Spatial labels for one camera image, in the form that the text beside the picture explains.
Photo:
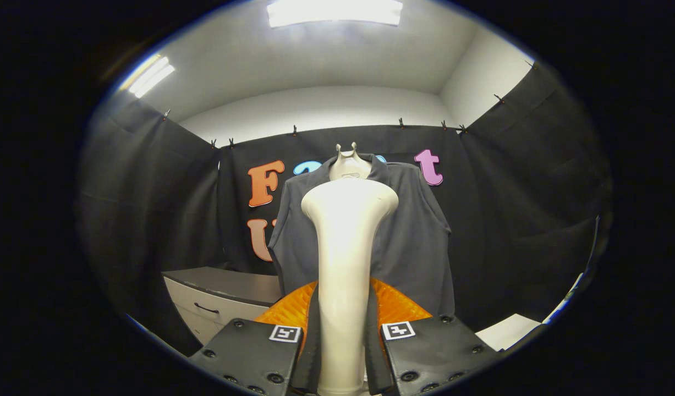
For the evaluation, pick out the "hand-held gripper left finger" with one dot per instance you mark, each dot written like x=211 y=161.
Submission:
x=307 y=363

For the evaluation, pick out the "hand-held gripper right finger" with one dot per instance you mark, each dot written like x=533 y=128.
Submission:
x=378 y=363

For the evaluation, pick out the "white garment steamer head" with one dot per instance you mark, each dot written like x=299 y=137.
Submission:
x=345 y=247

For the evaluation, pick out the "grey button-up shirt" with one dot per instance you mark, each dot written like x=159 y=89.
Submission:
x=414 y=247

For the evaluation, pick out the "cream garment hanger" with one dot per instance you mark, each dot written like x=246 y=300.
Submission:
x=349 y=165

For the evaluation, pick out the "grey and white drawer cabinet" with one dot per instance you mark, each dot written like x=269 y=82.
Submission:
x=221 y=291

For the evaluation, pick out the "white ribbed box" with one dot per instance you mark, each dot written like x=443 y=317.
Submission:
x=508 y=333

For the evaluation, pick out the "black backdrop cloth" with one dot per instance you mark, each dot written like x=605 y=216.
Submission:
x=161 y=220

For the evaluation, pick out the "row of black cloth clips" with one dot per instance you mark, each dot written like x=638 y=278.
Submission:
x=401 y=122

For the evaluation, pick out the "ceiling light strip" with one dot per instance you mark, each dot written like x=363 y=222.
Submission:
x=150 y=76

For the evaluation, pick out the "ceiling light panel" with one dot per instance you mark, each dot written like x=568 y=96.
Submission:
x=334 y=12

